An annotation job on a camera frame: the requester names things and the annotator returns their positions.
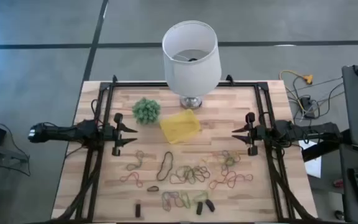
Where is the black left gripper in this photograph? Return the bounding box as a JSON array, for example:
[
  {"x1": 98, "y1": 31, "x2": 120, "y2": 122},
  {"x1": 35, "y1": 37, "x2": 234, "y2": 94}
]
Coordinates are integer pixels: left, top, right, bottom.
[{"x1": 103, "y1": 112, "x2": 139, "y2": 157}]

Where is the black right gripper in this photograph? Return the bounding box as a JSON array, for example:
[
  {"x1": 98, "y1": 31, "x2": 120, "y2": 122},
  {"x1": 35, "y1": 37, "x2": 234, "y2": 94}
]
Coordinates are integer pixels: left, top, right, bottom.
[{"x1": 231, "y1": 112, "x2": 269, "y2": 157}]

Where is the red rubber band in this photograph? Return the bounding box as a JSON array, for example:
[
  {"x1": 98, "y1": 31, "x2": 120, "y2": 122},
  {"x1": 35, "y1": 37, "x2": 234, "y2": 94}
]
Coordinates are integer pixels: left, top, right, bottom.
[
  {"x1": 219, "y1": 164, "x2": 239, "y2": 187},
  {"x1": 169, "y1": 169, "x2": 188, "y2": 185},
  {"x1": 228, "y1": 172, "x2": 245, "y2": 189},
  {"x1": 119, "y1": 171, "x2": 144, "y2": 189},
  {"x1": 166, "y1": 191, "x2": 186, "y2": 208},
  {"x1": 237, "y1": 173, "x2": 254, "y2": 183}
]

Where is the teal rubber band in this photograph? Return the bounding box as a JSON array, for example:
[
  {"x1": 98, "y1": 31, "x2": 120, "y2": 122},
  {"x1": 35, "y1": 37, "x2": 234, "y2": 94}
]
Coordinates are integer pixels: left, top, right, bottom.
[{"x1": 162, "y1": 191, "x2": 176, "y2": 213}]

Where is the large dark rubber band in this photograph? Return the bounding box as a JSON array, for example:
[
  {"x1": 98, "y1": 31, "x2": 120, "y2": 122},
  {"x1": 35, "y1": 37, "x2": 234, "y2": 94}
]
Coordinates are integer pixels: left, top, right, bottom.
[{"x1": 156, "y1": 151, "x2": 175, "y2": 182}]

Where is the yellow translucent plastic bin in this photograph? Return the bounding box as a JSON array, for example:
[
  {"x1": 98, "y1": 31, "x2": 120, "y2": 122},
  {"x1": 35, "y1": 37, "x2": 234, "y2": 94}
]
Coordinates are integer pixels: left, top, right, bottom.
[{"x1": 159, "y1": 108, "x2": 202, "y2": 145}]

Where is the green potted plant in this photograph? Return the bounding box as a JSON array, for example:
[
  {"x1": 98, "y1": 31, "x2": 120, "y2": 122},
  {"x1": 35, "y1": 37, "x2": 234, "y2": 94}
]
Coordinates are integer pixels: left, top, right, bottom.
[{"x1": 131, "y1": 96, "x2": 162, "y2": 125}]

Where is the black power adapter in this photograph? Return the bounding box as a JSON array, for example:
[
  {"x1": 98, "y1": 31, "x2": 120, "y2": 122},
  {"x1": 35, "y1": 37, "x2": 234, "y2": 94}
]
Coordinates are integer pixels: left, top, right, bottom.
[{"x1": 299, "y1": 95, "x2": 317, "y2": 119}]

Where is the white paper sheet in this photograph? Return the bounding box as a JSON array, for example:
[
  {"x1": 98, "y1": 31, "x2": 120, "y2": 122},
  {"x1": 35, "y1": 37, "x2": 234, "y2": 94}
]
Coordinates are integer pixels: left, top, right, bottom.
[{"x1": 298, "y1": 139, "x2": 323, "y2": 179}]

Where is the white shade silver table lamp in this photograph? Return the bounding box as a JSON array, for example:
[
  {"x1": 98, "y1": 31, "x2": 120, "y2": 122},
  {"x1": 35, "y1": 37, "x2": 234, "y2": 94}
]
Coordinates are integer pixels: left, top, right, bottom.
[{"x1": 162, "y1": 20, "x2": 223, "y2": 110}]

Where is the black metal table frame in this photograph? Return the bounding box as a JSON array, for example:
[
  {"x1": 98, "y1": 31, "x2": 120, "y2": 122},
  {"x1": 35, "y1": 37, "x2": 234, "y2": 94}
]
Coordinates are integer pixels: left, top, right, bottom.
[{"x1": 54, "y1": 74, "x2": 321, "y2": 224}]

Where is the yellow cable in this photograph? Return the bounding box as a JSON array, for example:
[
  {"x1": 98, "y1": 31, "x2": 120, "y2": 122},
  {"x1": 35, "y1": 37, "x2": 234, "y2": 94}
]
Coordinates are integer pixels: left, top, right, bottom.
[{"x1": 278, "y1": 70, "x2": 314, "y2": 85}]

